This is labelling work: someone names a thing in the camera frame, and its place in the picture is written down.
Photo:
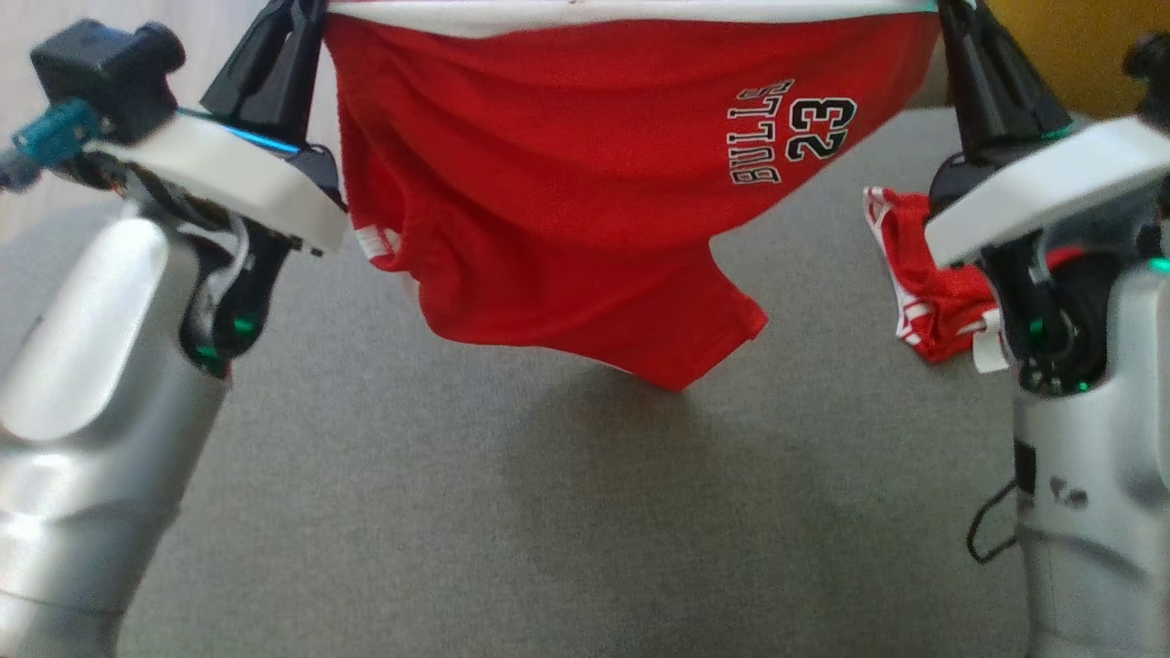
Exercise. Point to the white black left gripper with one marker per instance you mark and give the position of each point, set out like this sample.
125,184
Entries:
238,174

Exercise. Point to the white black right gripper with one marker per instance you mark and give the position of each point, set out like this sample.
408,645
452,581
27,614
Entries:
1051,183

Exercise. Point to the red white basketball jersey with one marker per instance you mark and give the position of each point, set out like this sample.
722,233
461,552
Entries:
932,274

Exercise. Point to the red white-striped basketball shorts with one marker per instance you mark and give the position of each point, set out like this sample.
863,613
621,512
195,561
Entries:
548,183

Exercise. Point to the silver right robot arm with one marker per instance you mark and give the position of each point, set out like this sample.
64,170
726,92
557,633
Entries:
1097,457

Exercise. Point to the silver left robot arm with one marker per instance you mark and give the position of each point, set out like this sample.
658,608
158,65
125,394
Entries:
82,411

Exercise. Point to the large yellow sofa cushion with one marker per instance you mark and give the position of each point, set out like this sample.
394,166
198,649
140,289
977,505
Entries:
1088,46

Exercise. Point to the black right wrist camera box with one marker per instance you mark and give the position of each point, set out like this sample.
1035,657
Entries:
1152,59

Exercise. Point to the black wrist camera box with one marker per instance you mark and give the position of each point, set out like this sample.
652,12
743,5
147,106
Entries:
1152,59
101,73

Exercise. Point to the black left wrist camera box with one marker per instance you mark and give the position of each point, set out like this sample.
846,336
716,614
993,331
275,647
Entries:
101,73

